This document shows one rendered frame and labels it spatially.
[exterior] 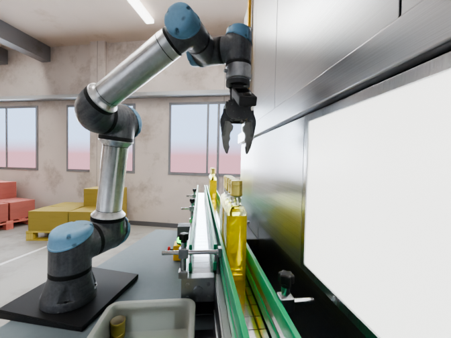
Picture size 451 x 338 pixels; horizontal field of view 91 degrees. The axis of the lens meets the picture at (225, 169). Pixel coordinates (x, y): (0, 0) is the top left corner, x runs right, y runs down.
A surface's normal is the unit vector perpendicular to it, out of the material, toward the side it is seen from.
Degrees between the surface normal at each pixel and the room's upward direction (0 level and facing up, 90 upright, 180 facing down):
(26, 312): 3
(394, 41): 90
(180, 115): 90
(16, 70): 90
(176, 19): 91
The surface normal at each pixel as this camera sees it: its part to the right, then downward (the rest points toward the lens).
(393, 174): -0.99, -0.02
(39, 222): 0.08, 0.03
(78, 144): -0.16, 0.03
